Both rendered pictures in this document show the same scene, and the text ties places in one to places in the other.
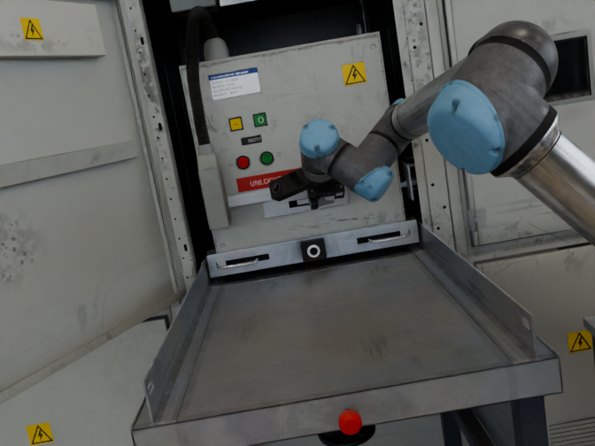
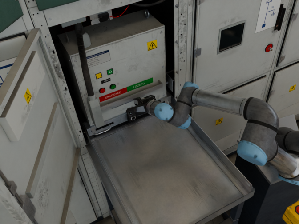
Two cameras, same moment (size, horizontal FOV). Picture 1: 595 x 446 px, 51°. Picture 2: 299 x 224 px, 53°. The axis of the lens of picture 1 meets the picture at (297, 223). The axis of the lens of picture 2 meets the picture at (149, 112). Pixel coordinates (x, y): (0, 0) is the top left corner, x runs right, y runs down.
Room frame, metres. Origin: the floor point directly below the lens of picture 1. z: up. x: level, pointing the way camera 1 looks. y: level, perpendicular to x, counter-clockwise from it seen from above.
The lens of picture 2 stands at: (0.34, 0.39, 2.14)
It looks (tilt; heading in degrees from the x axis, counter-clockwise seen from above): 44 degrees down; 336
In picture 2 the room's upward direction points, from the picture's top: 5 degrees counter-clockwise
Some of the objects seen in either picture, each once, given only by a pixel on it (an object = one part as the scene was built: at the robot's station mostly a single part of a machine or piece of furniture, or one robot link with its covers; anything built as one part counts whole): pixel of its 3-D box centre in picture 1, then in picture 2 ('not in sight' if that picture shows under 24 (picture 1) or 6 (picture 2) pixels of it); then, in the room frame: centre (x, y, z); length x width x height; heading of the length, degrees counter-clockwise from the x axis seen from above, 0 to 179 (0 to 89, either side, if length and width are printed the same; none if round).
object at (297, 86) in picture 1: (296, 149); (125, 80); (1.54, -0.03, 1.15); 0.48 x 0.01 x 0.48; 90
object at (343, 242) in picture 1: (312, 246); (129, 112); (1.56, -0.03, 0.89); 0.54 x 0.05 x 0.06; 90
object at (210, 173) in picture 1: (214, 190); (94, 110); (1.47, 0.18, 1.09); 0.08 x 0.05 x 0.17; 0
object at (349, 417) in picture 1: (349, 419); not in sight; (0.80, -0.02, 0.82); 0.04 x 0.03 x 0.03; 0
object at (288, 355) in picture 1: (329, 327); (163, 169); (1.16, -0.03, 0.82); 0.68 x 0.62 x 0.06; 0
